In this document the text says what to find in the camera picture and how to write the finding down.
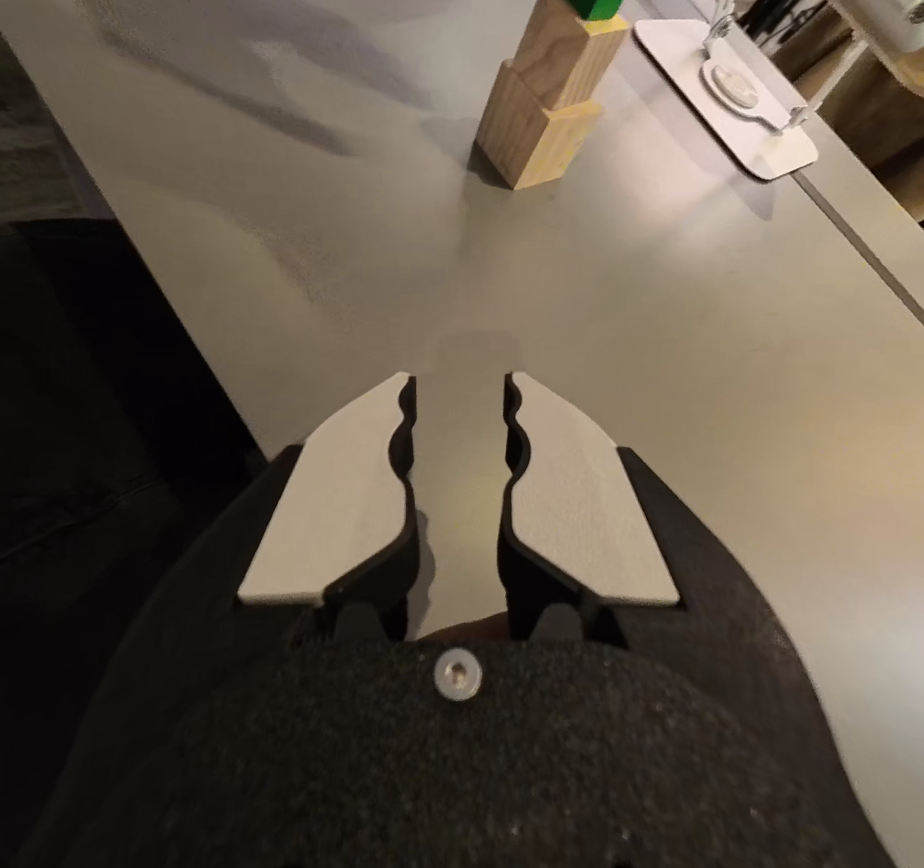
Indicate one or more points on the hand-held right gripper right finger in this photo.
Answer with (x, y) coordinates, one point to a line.
(577, 514)

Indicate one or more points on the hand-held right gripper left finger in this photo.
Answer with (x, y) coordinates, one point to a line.
(339, 507)

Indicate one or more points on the large wooden cube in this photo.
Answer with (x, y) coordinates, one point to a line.
(520, 124)

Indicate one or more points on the medium wooden cube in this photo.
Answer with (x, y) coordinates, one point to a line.
(556, 52)

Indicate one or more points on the white lamp base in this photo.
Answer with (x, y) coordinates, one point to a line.
(722, 88)

